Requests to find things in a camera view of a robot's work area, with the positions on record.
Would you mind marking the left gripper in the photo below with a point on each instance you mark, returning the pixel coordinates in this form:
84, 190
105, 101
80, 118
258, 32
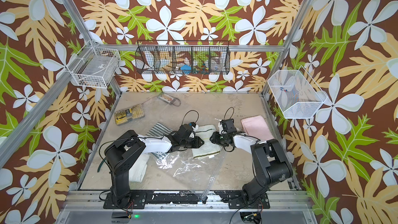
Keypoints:
197, 142

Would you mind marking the white wire basket left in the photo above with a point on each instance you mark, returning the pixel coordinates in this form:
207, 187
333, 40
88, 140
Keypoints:
94, 66

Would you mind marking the green white striped towel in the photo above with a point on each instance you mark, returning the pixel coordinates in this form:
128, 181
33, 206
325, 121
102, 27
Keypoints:
159, 130

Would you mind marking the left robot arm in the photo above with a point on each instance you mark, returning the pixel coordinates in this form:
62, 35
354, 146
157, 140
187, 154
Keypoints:
122, 154

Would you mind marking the white mesh basket right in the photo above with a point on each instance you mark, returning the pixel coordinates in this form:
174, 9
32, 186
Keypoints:
296, 93

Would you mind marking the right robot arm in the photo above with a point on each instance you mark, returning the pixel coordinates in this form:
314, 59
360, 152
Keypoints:
270, 164

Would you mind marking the pink folded towel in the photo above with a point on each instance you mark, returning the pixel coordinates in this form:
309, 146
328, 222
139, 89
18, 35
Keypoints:
257, 127

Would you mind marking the yellow screwdriver bit case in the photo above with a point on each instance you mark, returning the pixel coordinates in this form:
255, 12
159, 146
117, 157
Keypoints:
129, 114

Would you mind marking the black wire basket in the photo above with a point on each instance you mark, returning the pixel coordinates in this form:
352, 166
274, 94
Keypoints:
183, 57

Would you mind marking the clear plastic vacuum bag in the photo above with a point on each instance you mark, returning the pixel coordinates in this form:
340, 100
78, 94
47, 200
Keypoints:
180, 171

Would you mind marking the pale green towel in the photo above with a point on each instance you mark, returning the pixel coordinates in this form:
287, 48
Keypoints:
208, 149

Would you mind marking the black battery holder with wires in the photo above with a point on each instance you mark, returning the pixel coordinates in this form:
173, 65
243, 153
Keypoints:
170, 100

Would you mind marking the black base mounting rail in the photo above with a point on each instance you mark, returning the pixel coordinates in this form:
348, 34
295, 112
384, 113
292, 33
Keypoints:
138, 199

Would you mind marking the white folded towel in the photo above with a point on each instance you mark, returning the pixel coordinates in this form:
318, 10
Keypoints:
138, 170

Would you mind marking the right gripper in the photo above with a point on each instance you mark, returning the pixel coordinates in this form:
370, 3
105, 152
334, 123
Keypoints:
214, 138

